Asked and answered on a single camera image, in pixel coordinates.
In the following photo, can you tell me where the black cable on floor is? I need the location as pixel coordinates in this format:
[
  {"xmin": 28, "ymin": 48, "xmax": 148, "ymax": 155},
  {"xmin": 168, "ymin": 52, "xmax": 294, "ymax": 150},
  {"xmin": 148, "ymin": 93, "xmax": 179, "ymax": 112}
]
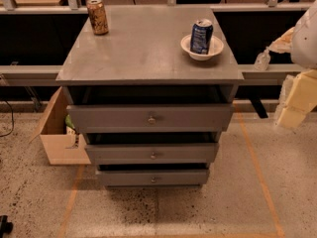
[{"xmin": 0, "ymin": 99, "xmax": 15, "ymax": 138}]

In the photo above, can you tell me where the grey drawer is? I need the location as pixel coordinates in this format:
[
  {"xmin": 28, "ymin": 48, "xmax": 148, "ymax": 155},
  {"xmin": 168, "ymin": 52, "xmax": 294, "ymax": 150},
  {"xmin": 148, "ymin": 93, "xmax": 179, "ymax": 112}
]
[
  {"xmin": 67, "ymin": 104, "xmax": 233, "ymax": 133},
  {"xmin": 96, "ymin": 170, "xmax": 209, "ymax": 186},
  {"xmin": 85, "ymin": 143, "xmax": 219, "ymax": 165}
]

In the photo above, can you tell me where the black object floor corner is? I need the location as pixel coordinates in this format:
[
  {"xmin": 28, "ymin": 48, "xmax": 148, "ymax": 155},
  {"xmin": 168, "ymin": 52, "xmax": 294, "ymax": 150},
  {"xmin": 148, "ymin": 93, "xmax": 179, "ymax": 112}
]
[{"xmin": 0, "ymin": 215, "xmax": 13, "ymax": 238}]

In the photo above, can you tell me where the grey top drawer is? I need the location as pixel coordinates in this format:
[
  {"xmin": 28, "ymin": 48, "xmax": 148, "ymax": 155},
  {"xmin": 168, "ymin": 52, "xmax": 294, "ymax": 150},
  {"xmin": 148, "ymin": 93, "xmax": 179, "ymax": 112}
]
[{"xmin": 67, "ymin": 104, "xmax": 233, "ymax": 133}]

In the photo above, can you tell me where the grey drawer cabinet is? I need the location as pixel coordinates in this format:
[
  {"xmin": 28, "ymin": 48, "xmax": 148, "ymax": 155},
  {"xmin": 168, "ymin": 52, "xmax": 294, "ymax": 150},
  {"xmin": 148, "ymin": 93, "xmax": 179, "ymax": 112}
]
[{"xmin": 56, "ymin": 6, "xmax": 243, "ymax": 172}]

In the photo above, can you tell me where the grey bottom drawer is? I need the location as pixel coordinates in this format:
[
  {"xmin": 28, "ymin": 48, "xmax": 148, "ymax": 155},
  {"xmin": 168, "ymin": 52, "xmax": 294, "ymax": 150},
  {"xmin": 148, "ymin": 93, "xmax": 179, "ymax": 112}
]
[{"xmin": 96, "ymin": 170, "xmax": 209, "ymax": 186}]

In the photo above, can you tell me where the blue pepsi can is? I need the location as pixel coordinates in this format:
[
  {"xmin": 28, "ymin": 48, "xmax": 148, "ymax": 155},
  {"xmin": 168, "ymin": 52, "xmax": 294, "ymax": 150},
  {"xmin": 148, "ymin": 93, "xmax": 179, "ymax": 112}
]
[{"xmin": 190, "ymin": 19, "xmax": 213, "ymax": 55}]

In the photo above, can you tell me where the grey middle drawer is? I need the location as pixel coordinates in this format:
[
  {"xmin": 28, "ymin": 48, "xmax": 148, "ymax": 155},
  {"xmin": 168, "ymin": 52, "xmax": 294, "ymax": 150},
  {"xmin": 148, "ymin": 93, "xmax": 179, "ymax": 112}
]
[{"xmin": 85, "ymin": 143, "xmax": 219, "ymax": 165}]

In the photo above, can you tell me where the metal railing frame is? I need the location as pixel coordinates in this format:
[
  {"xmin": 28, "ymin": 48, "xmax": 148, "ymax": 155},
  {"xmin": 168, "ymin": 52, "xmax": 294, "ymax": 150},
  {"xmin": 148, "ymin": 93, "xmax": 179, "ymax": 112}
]
[{"xmin": 0, "ymin": 0, "xmax": 317, "ymax": 114}]

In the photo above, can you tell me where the gold brown drink can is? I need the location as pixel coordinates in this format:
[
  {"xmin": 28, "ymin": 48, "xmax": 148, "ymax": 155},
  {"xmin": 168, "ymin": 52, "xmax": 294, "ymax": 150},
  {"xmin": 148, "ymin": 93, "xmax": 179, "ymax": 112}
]
[{"xmin": 86, "ymin": 0, "xmax": 109, "ymax": 35}]

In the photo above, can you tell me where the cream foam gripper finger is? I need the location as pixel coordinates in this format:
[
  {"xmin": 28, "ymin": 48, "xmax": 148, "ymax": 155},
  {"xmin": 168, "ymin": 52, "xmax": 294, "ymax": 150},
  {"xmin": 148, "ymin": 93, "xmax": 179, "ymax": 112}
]
[{"xmin": 274, "ymin": 69, "xmax": 317, "ymax": 129}]

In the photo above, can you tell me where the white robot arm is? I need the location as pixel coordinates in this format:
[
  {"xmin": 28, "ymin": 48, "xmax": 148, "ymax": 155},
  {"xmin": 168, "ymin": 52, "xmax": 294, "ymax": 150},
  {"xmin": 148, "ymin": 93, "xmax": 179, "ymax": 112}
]
[{"xmin": 268, "ymin": 1, "xmax": 317, "ymax": 129}]

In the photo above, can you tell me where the white paper bowl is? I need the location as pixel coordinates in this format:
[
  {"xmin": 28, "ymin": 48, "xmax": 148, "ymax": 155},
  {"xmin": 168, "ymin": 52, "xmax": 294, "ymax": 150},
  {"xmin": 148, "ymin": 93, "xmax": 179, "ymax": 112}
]
[{"xmin": 180, "ymin": 35, "xmax": 224, "ymax": 61}]

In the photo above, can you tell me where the open cardboard box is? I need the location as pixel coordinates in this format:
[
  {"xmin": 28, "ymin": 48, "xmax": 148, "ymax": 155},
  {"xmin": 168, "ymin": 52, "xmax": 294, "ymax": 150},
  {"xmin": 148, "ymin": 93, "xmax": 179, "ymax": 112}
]
[{"xmin": 30, "ymin": 87, "xmax": 90, "ymax": 165}]

